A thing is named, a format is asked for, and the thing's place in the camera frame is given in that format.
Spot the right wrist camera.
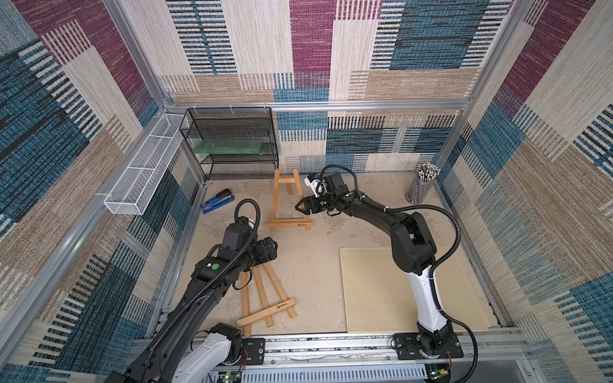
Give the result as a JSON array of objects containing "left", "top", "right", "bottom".
[{"left": 304, "top": 172, "right": 325, "bottom": 196}]

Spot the wooden tabletop easel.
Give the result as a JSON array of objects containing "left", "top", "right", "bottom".
[
  {"left": 237, "top": 263, "right": 298, "bottom": 338},
  {"left": 265, "top": 169, "right": 313, "bottom": 231}
]

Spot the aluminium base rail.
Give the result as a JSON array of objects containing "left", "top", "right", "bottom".
[{"left": 124, "top": 327, "right": 537, "bottom": 383}]

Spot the plywood board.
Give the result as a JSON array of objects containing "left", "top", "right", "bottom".
[{"left": 340, "top": 247, "right": 497, "bottom": 333}]

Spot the blue box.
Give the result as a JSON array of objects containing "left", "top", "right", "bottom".
[{"left": 201, "top": 188, "right": 235, "bottom": 214}]

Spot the white wire mesh basket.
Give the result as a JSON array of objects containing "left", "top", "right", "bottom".
[{"left": 104, "top": 114, "right": 184, "bottom": 215}]

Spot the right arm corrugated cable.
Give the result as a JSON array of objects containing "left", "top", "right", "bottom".
[{"left": 319, "top": 163, "right": 479, "bottom": 383}]

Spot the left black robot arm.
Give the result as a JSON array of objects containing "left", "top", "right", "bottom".
[{"left": 105, "top": 216, "right": 278, "bottom": 382}]

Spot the black wire mesh shelf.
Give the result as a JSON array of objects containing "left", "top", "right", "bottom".
[{"left": 180, "top": 107, "right": 279, "bottom": 180}]

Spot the green board on shelf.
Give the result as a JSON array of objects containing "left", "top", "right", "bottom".
[{"left": 193, "top": 139, "right": 263, "bottom": 155}]

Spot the clear jar of pencils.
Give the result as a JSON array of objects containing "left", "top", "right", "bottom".
[{"left": 405, "top": 164, "right": 441, "bottom": 204}]

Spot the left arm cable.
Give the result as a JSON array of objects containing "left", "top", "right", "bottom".
[{"left": 143, "top": 198, "right": 262, "bottom": 360}]

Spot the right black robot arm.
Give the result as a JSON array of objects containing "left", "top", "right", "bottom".
[{"left": 295, "top": 172, "right": 453, "bottom": 354}]

